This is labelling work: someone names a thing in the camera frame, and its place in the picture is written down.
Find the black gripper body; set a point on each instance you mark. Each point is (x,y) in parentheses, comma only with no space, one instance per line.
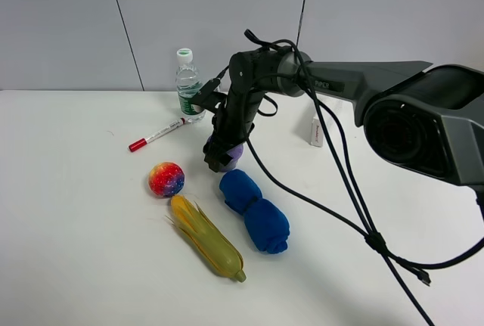
(232,120)

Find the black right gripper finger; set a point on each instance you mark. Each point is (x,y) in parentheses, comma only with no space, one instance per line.
(210,159)

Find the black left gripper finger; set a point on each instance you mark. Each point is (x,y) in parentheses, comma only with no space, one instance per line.
(223,161)

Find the purple round lidded jar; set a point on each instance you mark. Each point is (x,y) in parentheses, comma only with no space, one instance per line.
(237,152)

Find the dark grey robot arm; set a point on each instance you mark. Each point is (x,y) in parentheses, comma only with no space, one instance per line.
(416,116)

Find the rainbow speckled ball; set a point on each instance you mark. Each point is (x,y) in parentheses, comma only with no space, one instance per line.
(166,179)

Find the yellow toy corn cob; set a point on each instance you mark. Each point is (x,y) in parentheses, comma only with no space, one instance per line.
(218,252)

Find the clear plastic water bottle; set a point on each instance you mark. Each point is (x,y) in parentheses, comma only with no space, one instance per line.
(188,84)

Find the blue rolled towel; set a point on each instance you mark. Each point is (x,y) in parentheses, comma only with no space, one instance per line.
(266,225)

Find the red and white marker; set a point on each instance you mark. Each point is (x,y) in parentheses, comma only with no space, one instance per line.
(135,146)

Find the white printed cardboard box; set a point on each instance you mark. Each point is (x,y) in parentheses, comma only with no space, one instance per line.
(317,137)

